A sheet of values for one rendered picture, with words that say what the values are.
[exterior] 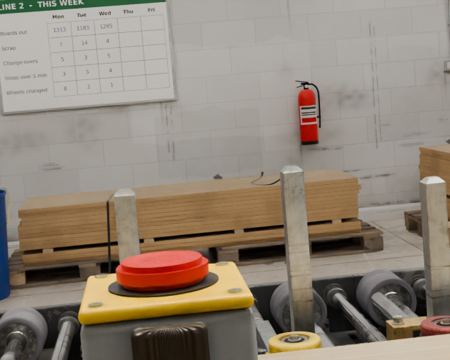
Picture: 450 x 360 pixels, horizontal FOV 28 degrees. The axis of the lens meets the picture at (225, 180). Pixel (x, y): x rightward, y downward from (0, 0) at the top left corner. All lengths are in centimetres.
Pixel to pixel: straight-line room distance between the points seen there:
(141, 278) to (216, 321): 4
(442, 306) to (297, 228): 29
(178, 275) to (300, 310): 116
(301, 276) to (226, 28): 614
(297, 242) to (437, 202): 25
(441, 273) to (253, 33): 613
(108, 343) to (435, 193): 122
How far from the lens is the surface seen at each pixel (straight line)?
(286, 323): 193
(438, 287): 158
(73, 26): 754
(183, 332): 35
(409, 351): 133
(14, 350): 185
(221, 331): 36
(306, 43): 766
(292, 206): 149
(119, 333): 36
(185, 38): 754
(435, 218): 155
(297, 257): 150
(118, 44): 751
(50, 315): 205
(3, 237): 607
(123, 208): 147
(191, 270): 37
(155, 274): 37
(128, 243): 148
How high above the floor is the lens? 131
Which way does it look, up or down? 6 degrees down
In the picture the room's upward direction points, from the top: 5 degrees counter-clockwise
